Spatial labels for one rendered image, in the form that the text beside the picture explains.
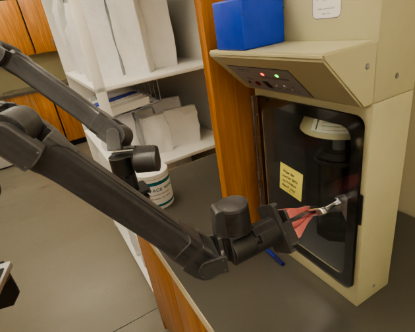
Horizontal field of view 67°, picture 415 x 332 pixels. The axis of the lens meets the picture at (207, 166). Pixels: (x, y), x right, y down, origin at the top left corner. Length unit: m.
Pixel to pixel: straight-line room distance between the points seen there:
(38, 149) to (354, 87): 0.46
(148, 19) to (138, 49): 0.21
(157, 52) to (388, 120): 1.39
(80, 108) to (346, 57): 0.63
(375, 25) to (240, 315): 0.65
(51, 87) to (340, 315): 0.88
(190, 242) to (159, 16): 1.44
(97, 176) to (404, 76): 0.53
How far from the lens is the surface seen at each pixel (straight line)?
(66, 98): 0.90
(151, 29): 1.82
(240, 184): 0.93
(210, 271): 0.60
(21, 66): 0.97
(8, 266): 1.06
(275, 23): 0.67
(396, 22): 0.60
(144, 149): 0.81
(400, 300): 0.89
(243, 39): 0.63
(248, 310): 0.83
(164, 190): 1.20
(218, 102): 0.82
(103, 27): 1.74
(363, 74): 0.55
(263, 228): 0.63
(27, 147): 0.48
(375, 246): 0.78
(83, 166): 0.50
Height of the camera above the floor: 1.58
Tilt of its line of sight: 25 degrees down
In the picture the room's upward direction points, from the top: 9 degrees counter-clockwise
